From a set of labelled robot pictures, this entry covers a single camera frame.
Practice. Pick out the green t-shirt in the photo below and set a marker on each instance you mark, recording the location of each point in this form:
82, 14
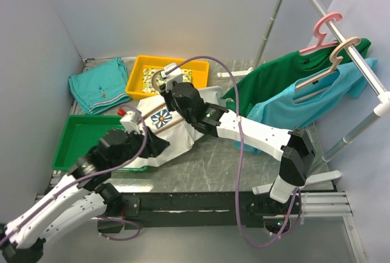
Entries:
270, 90

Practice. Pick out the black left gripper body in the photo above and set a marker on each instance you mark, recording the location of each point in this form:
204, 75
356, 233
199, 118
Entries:
133, 143

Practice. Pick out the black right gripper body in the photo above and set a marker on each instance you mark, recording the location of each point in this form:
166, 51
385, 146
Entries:
171, 103

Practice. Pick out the yellow plastic tray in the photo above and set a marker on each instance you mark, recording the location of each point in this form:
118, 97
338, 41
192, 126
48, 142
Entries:
134, 88

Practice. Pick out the green plastic tray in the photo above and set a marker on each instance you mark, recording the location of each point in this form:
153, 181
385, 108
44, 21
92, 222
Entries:
80, 134

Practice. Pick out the black base beam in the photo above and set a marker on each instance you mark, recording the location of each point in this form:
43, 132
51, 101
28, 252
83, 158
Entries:
185, 209

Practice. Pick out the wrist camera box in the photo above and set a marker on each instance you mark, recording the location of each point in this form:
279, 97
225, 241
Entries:
131, 120
170, 74

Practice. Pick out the pink hanger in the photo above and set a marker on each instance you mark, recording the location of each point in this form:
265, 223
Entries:
321, 35

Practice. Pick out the metal clothes rack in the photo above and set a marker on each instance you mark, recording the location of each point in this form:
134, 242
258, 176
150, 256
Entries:
383, 94

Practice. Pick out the aluminium rail frame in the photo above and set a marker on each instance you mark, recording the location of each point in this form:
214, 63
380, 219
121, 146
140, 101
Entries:
212, 166

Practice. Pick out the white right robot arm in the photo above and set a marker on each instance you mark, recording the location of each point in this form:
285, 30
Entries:
292, 148

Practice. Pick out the beige hanger with shirt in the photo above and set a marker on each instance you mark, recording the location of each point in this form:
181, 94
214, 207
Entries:
335, 60

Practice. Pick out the teal folded t-shirt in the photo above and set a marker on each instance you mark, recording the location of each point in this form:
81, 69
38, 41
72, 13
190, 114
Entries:
100, 88

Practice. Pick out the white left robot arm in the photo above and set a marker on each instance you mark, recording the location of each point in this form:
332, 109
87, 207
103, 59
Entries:
81, 194

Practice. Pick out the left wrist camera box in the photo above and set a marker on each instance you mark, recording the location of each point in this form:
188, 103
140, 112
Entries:
131, 120

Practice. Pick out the light blue t-shirt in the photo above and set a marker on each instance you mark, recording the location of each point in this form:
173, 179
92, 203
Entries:
289, 108

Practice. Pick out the lemon print folded cloth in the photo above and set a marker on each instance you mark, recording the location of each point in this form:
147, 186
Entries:
148, 74

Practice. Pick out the white daisy print t-shirt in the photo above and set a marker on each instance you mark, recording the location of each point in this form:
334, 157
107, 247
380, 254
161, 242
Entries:
181, 138

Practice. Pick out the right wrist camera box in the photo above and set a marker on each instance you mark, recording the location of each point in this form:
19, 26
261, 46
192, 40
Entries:
170, 74

